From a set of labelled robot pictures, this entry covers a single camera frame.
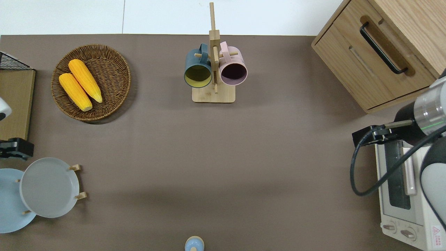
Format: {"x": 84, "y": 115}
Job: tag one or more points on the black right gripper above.
{"x": 378, "y": 135}

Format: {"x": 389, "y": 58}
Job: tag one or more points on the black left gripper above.
{"x": 15, "y": 148}

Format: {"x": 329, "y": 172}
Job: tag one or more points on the gray plate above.
{"x": 48, "y": 188}

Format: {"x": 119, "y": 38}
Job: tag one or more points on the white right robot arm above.
{"x": 433, "y": 108}

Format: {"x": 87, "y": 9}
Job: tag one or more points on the light blue plate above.
{"x": 8, "y": 202}

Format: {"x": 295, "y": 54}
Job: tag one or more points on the low wooden plate rack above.
{"x": 82, "y": 195}

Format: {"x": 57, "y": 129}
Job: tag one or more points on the white toaster oven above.
{"x": 390, "y": 209}

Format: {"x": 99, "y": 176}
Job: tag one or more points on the yellow corn cob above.
{"x": 85, "y": 80}
{"x": 75, "y": 92}

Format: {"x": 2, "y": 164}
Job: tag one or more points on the light wooden cabinet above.
{"x": 348, "y": 59}

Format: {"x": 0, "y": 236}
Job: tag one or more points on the round brown wicker basket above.
{"x": 111, "y": 75}

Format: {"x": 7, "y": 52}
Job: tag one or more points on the pink mug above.
{"x": 231, "y": 59}

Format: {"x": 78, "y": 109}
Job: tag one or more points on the wooden mug tree stand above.
{"x": 214, "y": 94}

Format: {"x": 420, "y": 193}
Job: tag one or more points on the dark blue mug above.
{"x": 195, "y": 61}

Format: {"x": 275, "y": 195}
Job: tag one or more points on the blue service bell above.
{"x": 194, "y": 244}

